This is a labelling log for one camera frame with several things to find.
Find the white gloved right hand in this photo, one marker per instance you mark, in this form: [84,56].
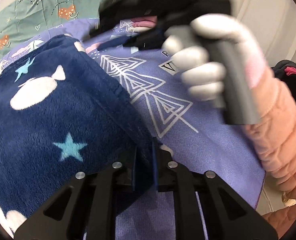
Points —
[200,72]

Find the dark clothes pile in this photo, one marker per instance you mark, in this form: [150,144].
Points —
[285,71]

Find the beige curtain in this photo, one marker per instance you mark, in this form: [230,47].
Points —
[273,22]

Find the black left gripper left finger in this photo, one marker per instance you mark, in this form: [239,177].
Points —
[87,207]

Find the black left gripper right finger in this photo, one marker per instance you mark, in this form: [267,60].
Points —
[205,206]

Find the pink padded sleeve forearm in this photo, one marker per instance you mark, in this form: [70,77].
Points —
[274,139]

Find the green heart-print sheet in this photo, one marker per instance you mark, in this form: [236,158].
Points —
[24,19]

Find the navy fleece star garment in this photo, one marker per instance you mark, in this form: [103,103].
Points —
[60,113]

